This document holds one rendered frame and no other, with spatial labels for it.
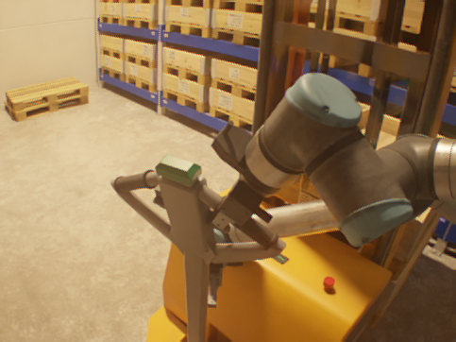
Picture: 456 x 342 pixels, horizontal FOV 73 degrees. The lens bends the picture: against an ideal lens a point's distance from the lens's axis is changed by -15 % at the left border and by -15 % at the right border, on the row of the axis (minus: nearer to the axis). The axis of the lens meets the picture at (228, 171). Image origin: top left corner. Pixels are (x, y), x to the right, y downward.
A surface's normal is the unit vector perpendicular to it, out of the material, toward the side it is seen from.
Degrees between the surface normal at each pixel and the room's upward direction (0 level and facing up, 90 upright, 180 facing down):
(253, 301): 74
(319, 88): 28
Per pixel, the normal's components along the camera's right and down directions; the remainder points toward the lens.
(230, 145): 0.37, -0.50
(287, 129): -0.78, 0.30
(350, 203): -0.66, 0.14
